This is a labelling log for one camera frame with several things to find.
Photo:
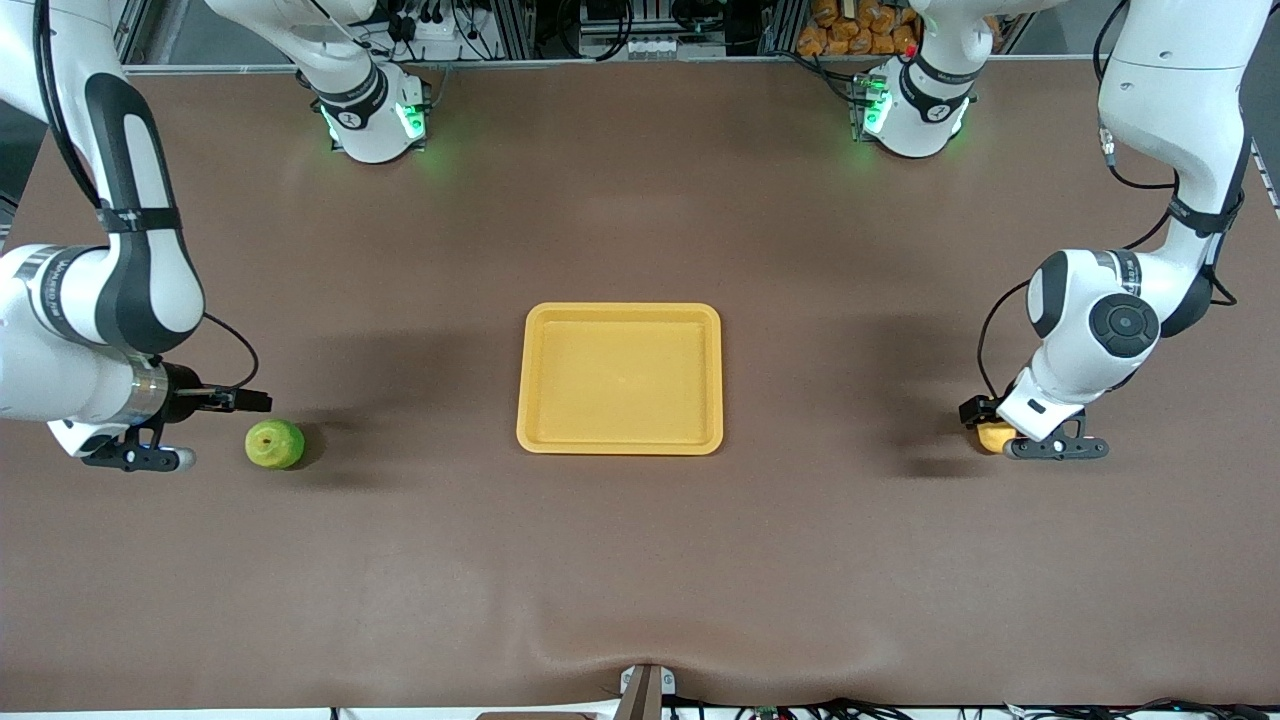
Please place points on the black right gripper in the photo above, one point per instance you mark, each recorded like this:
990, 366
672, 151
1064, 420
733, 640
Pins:
184, 391

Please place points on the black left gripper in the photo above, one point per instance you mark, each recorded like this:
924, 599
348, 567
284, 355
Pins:
975, 411

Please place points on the yellow potato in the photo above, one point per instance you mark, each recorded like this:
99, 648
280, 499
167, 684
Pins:
993, 440

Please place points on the green apple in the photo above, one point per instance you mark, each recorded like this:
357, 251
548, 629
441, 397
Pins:
274, 445

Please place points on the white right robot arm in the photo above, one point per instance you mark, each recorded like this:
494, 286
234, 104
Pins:
60, 350

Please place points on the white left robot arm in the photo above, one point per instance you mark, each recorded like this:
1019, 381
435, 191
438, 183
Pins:
1075, 360

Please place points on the yellow plastic tray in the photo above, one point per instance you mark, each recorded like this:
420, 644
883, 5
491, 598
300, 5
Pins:
620, 400

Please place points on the brown table mat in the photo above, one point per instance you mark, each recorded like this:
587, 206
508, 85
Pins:
640, 560

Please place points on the orange bread pile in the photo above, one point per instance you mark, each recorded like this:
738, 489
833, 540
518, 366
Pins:
835, 35

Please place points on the white power strip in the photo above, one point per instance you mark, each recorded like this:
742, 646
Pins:
440, 28

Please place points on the grey control box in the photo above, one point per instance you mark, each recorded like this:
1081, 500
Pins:
650, 45

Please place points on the grey metal clamp bracket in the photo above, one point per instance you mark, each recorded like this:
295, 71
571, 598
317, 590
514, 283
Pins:
645, 685

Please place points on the aluminium frame post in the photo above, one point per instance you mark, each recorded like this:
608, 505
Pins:
780, 28
512, 30

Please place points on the silver table edge rail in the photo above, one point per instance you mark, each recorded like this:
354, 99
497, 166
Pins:
640, 62

